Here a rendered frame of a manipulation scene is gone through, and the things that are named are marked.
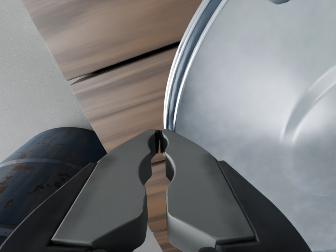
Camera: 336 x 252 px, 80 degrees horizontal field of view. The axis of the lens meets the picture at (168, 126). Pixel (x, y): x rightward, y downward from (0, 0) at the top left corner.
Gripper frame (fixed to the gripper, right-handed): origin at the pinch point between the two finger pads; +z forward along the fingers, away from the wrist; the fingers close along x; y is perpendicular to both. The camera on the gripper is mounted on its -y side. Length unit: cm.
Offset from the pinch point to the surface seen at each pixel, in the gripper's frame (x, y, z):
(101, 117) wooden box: -5.0, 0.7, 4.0
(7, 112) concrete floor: -42, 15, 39
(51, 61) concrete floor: -26.6, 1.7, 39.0
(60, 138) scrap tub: -25.8, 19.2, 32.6
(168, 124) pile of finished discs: 0.6, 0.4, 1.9
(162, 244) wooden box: -0.2, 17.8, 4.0
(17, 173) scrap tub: -27.3, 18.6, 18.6
